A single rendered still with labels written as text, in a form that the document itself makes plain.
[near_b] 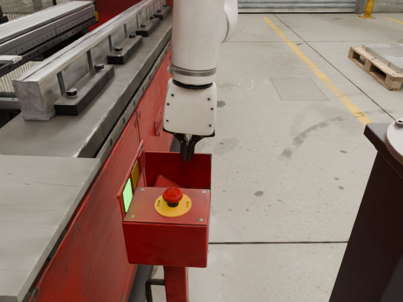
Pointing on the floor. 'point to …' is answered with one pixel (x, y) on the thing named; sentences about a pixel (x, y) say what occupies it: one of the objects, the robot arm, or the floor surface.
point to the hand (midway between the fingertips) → (187, 150)
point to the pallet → (389, 82)
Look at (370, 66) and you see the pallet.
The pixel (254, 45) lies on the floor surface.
